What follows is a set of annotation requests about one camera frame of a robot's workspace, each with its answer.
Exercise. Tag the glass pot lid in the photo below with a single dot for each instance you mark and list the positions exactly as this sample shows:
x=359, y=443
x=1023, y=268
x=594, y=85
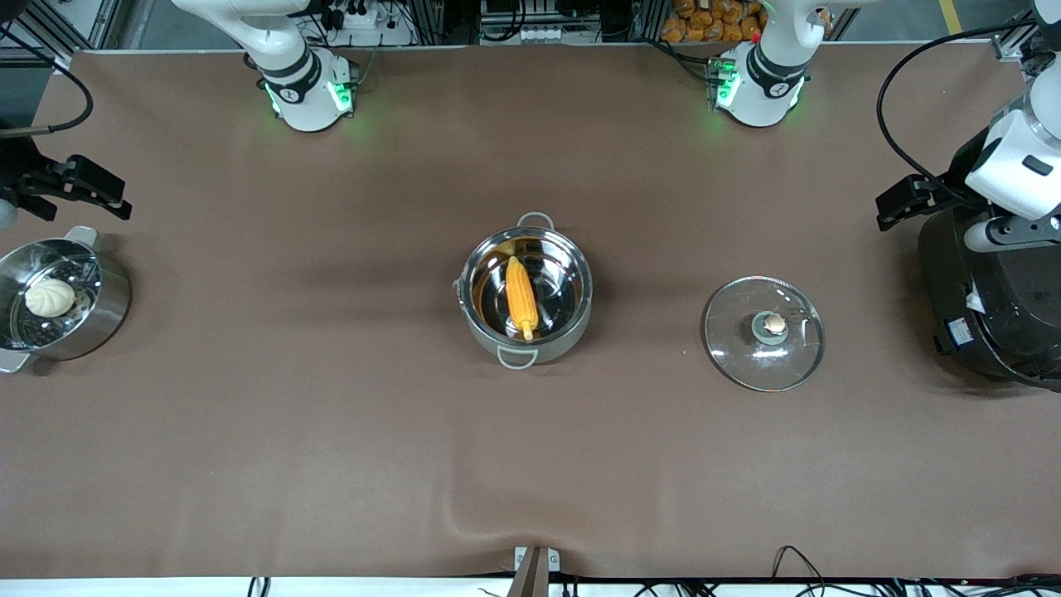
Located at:
x=763, y=356

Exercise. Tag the yellow corn cob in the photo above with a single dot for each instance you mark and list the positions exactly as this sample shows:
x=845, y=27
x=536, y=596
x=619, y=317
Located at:
x=522, y=298

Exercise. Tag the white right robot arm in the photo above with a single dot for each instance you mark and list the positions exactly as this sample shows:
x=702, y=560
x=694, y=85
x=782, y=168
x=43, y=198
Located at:
x=294, y=75

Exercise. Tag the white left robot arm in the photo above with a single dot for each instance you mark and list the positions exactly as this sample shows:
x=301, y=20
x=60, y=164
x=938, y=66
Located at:
x=767, y=79

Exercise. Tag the steel steamer pot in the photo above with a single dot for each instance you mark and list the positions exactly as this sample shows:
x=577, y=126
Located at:
x=99, y=323

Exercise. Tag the stainless steel pot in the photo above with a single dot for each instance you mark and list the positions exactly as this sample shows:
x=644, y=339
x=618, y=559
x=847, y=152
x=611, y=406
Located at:
x=572, y=332

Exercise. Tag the black rice cooker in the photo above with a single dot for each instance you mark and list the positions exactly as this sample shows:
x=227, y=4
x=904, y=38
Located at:
x=1003, y=307

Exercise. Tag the white steamed bun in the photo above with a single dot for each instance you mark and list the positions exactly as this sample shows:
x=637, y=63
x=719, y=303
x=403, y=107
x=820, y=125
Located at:
x=50, y=298

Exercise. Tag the bag of orange snacks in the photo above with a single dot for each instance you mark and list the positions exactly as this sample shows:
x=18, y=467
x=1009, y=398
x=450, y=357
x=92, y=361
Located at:
x=713, y=21

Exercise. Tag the white power strip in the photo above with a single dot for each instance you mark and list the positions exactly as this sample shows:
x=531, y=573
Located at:
x=369, y=33

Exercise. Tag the white connector row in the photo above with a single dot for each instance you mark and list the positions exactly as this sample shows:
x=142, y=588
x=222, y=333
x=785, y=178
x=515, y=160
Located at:
x=543, y=34

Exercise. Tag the brown table mat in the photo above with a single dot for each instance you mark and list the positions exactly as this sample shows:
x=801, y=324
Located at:
x=530, y=464

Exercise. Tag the aluminium frame profile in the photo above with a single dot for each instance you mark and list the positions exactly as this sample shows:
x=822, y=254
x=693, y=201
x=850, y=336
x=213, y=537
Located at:
x=1015, y=41
x=75, y=25

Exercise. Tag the metal table clamp bracket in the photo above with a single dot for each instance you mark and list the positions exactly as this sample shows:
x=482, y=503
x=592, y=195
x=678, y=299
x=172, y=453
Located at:
x=536, y=564

